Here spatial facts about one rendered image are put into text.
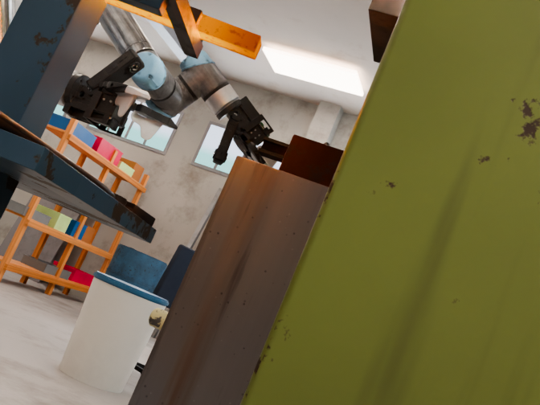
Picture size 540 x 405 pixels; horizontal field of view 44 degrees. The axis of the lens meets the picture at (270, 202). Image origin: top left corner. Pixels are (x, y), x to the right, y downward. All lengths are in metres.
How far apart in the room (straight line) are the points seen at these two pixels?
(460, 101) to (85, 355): 3.51
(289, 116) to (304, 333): 8.85
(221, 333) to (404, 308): 0.36
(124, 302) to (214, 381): 3.04
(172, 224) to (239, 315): 8.57
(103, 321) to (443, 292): 3.44
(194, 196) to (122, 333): 5.65
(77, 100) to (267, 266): 0.60
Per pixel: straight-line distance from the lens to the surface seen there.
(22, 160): 0.54
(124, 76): 1.37
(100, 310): 4.00
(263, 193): 0.95
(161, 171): 9.80
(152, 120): 1.36
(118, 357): 4.03
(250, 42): 0.87
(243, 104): 1.65
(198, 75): 1.63
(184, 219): 9.43
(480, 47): 0.72
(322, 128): 9.03
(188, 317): 0.95
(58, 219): 8.17
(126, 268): 7.21
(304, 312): 0.64
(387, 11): 1.21
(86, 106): 1.34
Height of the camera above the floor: 0.71
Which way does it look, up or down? 10 degrees up
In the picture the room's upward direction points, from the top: 23 degrees clockwise
